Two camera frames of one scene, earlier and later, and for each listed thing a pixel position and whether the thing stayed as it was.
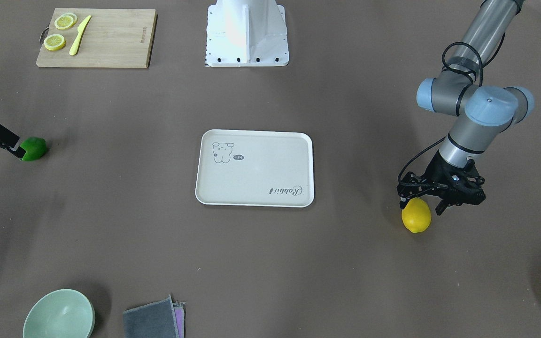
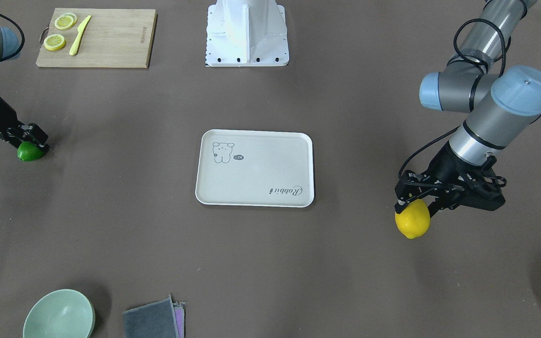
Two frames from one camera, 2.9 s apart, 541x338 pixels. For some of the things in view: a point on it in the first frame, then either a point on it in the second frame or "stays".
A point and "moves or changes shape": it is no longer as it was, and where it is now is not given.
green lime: [35, 148] stays
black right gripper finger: [2, 136] -> [32, 132]
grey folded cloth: [154, 319] stays
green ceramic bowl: [63, 313] stays
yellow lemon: [416, 215] moves or changes shape
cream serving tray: [255, 168] stays
